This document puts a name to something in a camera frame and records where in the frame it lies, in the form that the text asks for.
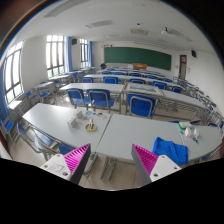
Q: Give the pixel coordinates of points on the blue chair second row right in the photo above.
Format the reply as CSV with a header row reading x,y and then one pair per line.
x,y
141,105

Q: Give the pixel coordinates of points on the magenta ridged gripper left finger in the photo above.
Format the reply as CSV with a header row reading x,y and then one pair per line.
x,y
69,166

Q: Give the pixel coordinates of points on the blue chair second row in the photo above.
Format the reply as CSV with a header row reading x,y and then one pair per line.
x,y
77,97
100,98
141,105

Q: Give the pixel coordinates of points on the blue chair second row middle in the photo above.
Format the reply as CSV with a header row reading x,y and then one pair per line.
x,y
100,98

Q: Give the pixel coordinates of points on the blue chair under front desk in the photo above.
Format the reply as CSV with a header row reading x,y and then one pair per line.
x,y
45,140

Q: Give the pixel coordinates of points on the grey desk second row right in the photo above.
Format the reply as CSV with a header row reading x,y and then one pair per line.
x,y
167,97

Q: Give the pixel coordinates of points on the white box near cards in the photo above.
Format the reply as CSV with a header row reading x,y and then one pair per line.
x,y
79,114

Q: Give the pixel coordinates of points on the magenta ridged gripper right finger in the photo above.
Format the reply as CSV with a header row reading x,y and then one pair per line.
x,y
151,167

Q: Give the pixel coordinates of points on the grey desk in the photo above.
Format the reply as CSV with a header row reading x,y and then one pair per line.
x,y
52,120
124,131

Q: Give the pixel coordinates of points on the white small box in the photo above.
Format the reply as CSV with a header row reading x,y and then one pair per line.
x,y
72,122

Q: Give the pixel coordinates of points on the grey desk second row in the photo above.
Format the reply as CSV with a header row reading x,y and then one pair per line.
x,y
113,88
167,97

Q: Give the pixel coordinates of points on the grey desk front left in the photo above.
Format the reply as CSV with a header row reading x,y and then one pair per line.
x,y
52,120

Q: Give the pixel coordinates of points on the blue folded towel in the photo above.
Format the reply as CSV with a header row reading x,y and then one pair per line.
x,y
176,152

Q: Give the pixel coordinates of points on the green chalkboard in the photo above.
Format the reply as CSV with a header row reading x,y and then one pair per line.
x,y
131,55

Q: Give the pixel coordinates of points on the window middle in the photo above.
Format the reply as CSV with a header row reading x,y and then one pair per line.
x,y
55,55

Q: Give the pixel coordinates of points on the blue chair second row left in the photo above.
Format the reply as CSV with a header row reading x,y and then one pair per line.
x,y
77,97

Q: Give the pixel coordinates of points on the grey desk front right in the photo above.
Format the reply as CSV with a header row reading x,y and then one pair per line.
x,y
124,131

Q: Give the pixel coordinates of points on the large window left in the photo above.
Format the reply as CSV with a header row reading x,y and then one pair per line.
x,y
12,73

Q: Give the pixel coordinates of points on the brown door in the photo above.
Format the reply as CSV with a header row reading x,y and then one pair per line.
x,y
183,66

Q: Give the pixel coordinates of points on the ceiling projector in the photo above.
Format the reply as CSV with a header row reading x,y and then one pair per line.
x,y
165,32

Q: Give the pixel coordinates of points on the grey desk second row left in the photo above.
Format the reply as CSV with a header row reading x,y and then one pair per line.
x,y
113,88

